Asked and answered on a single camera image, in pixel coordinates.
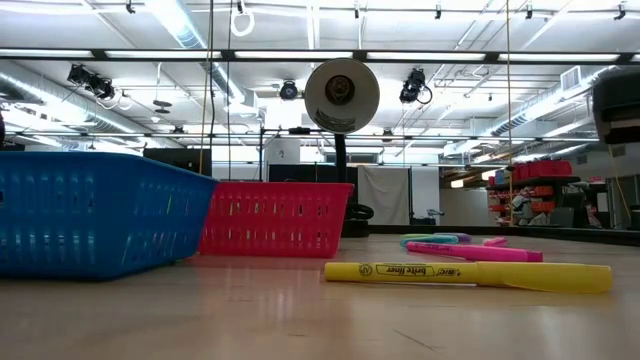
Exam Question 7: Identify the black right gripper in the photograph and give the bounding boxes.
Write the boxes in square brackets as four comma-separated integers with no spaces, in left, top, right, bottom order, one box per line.
[592,65,640,147]

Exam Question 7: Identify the yellow highlighter marker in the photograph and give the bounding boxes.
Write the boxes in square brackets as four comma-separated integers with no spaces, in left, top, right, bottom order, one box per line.
[323,260,613,295]

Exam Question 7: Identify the teal highlighter marker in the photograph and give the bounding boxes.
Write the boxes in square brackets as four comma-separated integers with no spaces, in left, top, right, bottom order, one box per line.
[399,234,460,249]

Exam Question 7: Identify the shelf with red bins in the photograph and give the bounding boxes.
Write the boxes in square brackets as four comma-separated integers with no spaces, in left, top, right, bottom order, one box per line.
[485,159,582,227]

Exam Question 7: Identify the white hanging cloth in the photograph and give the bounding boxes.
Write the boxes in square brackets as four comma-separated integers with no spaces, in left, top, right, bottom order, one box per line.
[357,165,412,227]

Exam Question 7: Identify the black desk lamp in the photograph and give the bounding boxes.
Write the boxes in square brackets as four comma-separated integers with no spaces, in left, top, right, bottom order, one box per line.
[303,56,382,239]

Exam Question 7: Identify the black partition panel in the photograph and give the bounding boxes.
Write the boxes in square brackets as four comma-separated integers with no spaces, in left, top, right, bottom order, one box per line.
[268,163,359,184]
[143,147,213,177]

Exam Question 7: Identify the red plastic basket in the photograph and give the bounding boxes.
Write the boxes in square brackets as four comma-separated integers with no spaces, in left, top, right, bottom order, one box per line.
[198,181,356,260]

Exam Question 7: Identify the blue plastic basket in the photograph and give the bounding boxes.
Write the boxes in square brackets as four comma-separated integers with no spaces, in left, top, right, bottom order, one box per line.
[0,151,219,280]

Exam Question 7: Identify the silver ventilation duct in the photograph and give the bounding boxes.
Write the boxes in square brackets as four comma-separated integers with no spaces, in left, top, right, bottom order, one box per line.
[489,64,596,139]
[144,0,251,109]
[0,59,166,146]

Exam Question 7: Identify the yellow hanging cable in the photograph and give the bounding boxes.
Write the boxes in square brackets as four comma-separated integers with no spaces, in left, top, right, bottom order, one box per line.
[607,144,632,221]

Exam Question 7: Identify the black aluminium rig frame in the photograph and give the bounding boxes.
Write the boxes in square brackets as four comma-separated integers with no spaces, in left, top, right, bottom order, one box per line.
[0,47,640,247]

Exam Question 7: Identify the white cable ring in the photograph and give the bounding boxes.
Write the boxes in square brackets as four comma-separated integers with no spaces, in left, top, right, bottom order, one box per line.
[229,7,256,38]

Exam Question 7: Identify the black hanging cable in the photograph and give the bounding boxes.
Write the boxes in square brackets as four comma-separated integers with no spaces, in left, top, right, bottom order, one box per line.
[207,0,216,177]

